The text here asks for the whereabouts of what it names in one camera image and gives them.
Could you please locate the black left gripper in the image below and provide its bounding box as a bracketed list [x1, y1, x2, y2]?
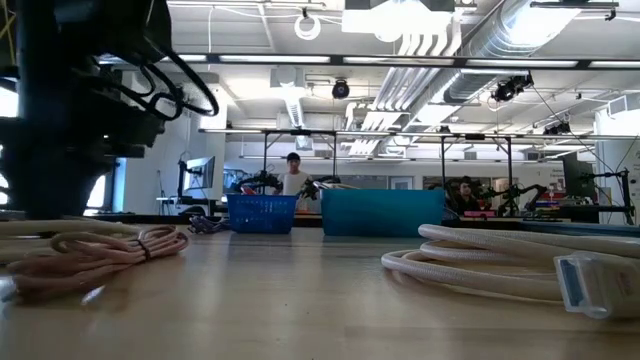
[0, 89, 166, 221]

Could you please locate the pink USB cable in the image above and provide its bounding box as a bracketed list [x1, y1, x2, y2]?
[7, 224, 190, 304]

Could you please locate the purple USB cable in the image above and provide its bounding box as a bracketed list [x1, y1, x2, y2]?
[188, 214, 230, 235]

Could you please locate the background computer monitor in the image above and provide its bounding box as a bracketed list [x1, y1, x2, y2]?
[177, 155, 217, 199]

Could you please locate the small blue plastic bin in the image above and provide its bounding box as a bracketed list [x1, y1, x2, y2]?
[225, 193, 299, 235]

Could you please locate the person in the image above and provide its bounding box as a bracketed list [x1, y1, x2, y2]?
[452, 175, 484, 216]
[277, 152, 314, 197]

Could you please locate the large teal plastic bin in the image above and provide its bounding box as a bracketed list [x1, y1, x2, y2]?
[321, 188, 446, 238]

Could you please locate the white overhead fixture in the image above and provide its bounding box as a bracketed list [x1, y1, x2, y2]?
[342, 0, 464, 56]

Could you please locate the black background monitor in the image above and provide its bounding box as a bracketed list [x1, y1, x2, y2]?
[560, 151, 599, 204]

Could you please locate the black background stand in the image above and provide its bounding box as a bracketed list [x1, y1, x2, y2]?
[579, 168, 636, 226]

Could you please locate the black table frame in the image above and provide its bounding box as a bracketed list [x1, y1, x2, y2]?
[94, 213, 324, 227]

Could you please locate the black background workstation frame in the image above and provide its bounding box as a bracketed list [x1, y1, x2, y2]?
[260, 128, 515, 190]

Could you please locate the white hanging cable ring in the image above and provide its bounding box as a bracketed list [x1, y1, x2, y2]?
[293, 13, 322, 41]

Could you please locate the black overhead camera rig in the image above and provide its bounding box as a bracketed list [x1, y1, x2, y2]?
[492, 72, 535, 104]

